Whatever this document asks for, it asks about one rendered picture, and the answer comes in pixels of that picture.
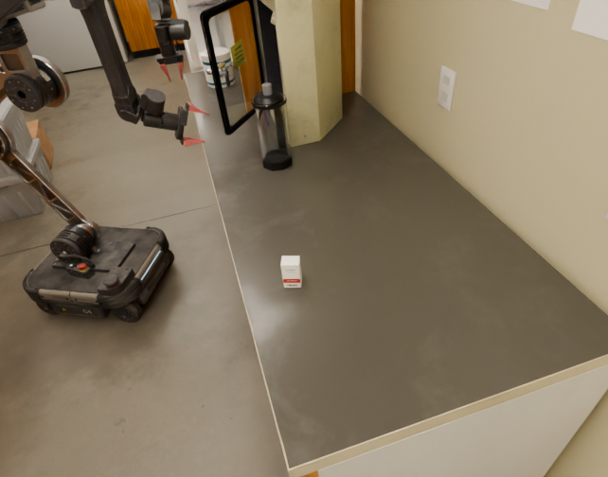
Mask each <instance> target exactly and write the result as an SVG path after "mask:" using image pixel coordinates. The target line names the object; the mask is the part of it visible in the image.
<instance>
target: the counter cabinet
mask: <svg viewBox="0 0 608 477"><path fill-rule="evenodd" d="M607 389H608V364H607V365H604V366H603V367H600V368H597V369H594V370H592V371H589V372H586V373H583V374H581V375H578V376H576V377H573V378H571V379H568V380H563V381H561V382H558V383H555V384H553V385H550V386H547V387H545V388H543V389H540V390H537V391H534V392H532V393H529V394H526V395H523V396H521V397H517V398H514V399H512V400H509V401H506V402H503V403H501V404H498V405H495V406H493V407H491V408H488V409H485V410H483V411H480V412H477V413H474V414H472V415H467V416H464V417H462V418H460V419H457V420H454V421H452V422H449V423H446V424H444V425H441V426H438V427H436V428H434V429H431V430H428V431H425V432H423V433H418V434H415V435H413V436H410V437H407V438H405V439H403V440H400V441H397V442H394V443H392V444H389V445H386V446H384V447H381V448H378V449H376V450H372V451H369V452H366V453H364V454H361V455H358V456H355V457H353V458H350V459H348V460H345V461H343V462H340V463H337V464H335V465H332V466H329V467H326V468H322V469H320V470H317V471H315V472H312V473H309V474H306V475H304V476H301V477H544V476H545V474H546V473H547V471H548V470H549V468H550V467H551V466H552V464H553V463H554V462H555V460H556V459H557V458H558V456H559V455H560V454H561V452H562V451H563V449H564V448H565V446H566V445H567V444H568V442H569V441H570V440H571V438H572V437H573V435H574V434H575V433H576V431H577V430H578V429H579V427H580V426H581V424H582V423H583V421H584V420H585V419H586V418H587V417H588V416H589V414H590V413H591V412H592V410H593V409H594V408H595V406H596V405H597V403H598V402H599V400H600V399H601V398H602V396H603V395H604V394H605V392H606V391H607Z"/></svg>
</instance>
